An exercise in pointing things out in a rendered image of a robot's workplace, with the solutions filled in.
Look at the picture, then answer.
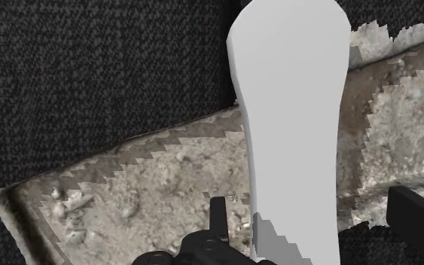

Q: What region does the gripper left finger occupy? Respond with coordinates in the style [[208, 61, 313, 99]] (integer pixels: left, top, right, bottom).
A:
[[132, 196, 258, 265]]

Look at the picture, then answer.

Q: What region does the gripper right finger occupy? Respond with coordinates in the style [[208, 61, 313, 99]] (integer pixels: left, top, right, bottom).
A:
[[385, 184, 424, 255]]

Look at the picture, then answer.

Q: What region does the grey stone patterned slab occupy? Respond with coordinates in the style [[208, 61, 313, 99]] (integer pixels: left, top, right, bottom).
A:
[[0, 18, 424, 265]]

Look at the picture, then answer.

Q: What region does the white club-shaped object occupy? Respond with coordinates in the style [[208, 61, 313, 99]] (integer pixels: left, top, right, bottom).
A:
[[225, 0, 352, 265]]

